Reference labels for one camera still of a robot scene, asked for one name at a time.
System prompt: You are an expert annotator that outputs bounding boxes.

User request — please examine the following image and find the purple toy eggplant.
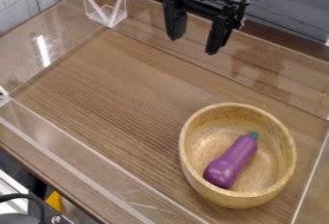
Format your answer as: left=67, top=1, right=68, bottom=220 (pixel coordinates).
left=203, top=132, right=260, bottom=189

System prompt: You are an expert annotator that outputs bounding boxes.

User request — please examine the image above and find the brown wooden bowl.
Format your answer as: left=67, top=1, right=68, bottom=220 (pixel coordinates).
left=179, top=103, right=297, bottom=209

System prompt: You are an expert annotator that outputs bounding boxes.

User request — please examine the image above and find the black cable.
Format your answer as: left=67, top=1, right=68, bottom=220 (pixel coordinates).
left=0, top=192, right=48, bottom=224

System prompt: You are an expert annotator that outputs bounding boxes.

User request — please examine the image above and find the clear acrylic tray wall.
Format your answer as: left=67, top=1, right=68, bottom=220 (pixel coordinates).
left=0, top=0, right=329, bottom=224

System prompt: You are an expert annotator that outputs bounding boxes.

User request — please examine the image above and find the yellow object under table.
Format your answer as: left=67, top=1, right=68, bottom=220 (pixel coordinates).
left=46, top=191, right=62, bottom=212

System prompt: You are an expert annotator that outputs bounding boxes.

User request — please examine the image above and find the clear acrylic corner bracket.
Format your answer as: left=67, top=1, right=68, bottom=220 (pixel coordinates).
left=82, top=0, right=127, bottom=28

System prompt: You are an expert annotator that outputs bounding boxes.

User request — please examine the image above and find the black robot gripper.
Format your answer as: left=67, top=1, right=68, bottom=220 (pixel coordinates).
left=163, top=0, right=249, bottom=55

